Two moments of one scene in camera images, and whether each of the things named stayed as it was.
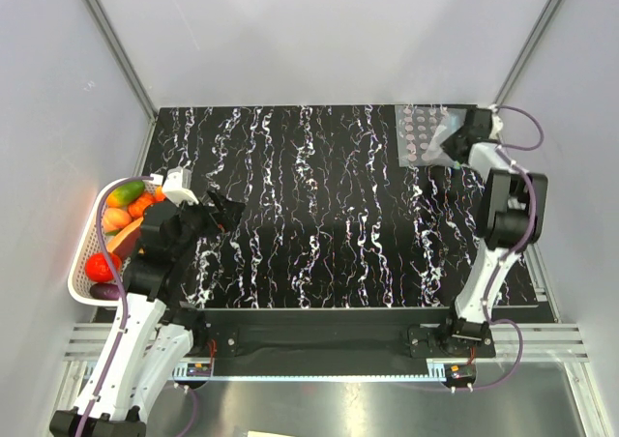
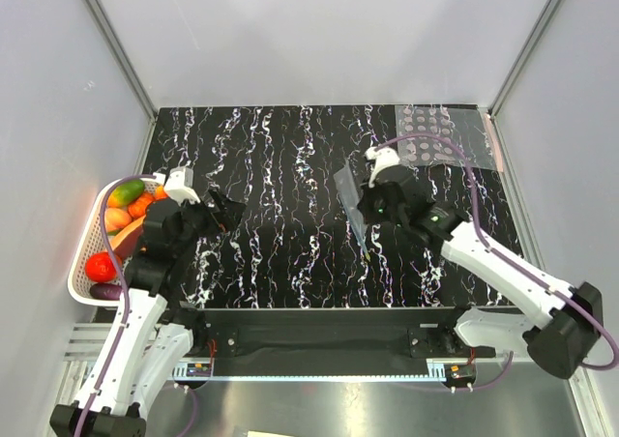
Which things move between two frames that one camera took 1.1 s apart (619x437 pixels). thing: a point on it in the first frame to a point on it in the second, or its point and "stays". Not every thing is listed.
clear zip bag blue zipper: [450, 122] to [347, 182]
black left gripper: [233, 211] stays
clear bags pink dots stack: [421, 130] stays
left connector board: [199, 369] stays
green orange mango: [125, 193] stays
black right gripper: [447, 145] to [365, 205]
